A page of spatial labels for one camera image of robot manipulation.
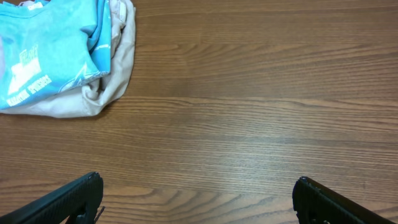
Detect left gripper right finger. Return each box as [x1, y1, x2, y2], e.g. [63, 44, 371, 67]
[292, 176, 394, 224]

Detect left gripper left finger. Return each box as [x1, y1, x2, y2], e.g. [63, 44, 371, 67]
[1, 172, 104, 224]

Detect light blue printed t-shirt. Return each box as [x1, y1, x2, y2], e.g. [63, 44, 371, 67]
[1, 0, 111, 110]

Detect folded beige trousers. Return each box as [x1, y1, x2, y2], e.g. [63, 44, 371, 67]
[1, 0, 136, 118]

